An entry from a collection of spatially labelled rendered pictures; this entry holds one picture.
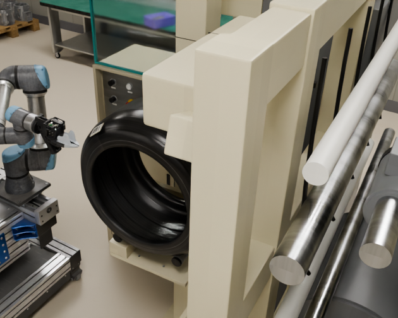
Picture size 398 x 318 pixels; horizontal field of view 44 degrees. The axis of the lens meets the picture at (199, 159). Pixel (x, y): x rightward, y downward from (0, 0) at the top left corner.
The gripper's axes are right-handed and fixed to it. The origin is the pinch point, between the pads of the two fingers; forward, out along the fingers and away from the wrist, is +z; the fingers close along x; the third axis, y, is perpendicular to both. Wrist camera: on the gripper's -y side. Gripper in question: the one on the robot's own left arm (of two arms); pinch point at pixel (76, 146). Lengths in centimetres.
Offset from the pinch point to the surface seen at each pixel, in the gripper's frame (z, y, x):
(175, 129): 65, 57, -44
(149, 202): 29.0, -24.2, 13.4
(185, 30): 28, 50, 28
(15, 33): -382, -158, 336
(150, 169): 0, -50, 64
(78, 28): -324, -150, 396
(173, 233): 47, -25, 4
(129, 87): -20, -6, 67
